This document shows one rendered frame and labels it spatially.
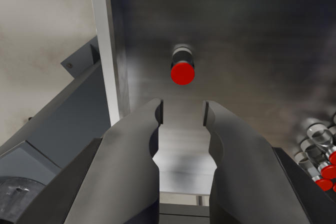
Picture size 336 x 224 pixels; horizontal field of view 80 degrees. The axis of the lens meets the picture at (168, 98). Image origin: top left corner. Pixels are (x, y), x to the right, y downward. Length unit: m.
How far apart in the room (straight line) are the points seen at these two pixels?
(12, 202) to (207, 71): 0.51
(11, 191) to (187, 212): 0.84
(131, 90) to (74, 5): 1.00
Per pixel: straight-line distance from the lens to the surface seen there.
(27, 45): 1.42
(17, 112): 1.73
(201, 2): 0.21
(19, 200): 0.59
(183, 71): 0.17
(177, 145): 0.28
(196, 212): 1.21
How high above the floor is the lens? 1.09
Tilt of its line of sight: 60 degrees down
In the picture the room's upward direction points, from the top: 174 degrees counter-clockwise
